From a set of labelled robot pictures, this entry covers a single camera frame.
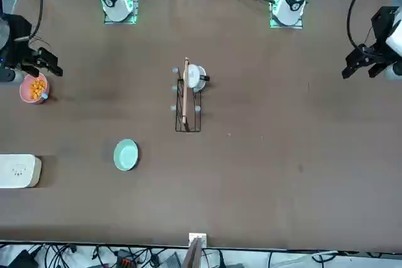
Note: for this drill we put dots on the green bowl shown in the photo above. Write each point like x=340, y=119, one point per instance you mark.
x=126, y=155

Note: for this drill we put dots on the red and black device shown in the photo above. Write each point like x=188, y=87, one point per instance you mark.
x=126, y=262

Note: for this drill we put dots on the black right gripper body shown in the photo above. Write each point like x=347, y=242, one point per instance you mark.
x=20, y=39

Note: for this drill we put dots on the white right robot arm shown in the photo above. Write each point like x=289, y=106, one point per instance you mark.
x=116, y=1

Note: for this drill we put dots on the upright frame post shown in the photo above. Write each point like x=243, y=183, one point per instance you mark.
x=194, y=254

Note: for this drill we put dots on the cream rectangular tray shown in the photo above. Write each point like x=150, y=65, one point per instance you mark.
x=17, y=170

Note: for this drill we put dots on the white cup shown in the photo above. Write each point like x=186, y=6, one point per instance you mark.
x=196, y=76

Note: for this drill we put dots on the orange popcorn pile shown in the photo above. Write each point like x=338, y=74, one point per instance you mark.
x=36, y=89

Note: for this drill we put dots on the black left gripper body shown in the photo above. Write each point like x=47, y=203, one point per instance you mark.
x=381, y=26

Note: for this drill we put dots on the blue plastic spoon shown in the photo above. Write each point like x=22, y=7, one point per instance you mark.
x=45, y=95

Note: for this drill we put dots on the pink bowl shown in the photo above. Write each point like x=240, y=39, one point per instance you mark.
x=25, y=93

